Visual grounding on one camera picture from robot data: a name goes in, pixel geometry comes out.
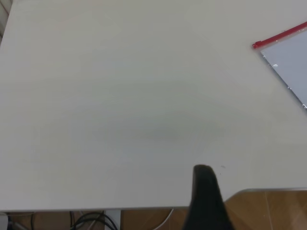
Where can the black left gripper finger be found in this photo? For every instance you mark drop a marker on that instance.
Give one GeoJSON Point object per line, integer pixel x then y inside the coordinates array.
{"type": "Point", "coordinates": [206, 203]}

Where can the red zipper slider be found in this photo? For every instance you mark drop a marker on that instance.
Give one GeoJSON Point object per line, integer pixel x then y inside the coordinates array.
{"type": "Point", "coordinates": [257, 44]}

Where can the white table leg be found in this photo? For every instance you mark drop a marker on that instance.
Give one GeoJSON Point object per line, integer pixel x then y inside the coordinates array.
{"type": "Point", "coordinates": [112, 220]}

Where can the clear plastic zip bag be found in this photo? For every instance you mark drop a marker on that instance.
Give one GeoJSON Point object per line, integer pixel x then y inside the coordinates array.
{"type": "Point", "coordinates": [292, 62]}

